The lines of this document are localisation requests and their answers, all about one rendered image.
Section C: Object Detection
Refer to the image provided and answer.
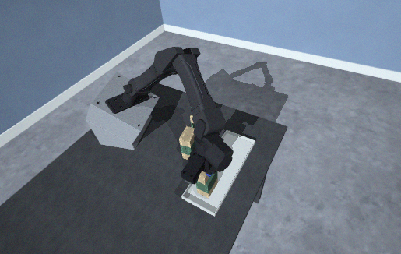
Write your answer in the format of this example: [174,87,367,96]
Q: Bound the white tray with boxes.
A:
[181,130,255,216]

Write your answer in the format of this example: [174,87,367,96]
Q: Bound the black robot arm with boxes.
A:
[105,47,234,184]

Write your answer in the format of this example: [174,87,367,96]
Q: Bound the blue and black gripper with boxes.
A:
[196,153,216,177]

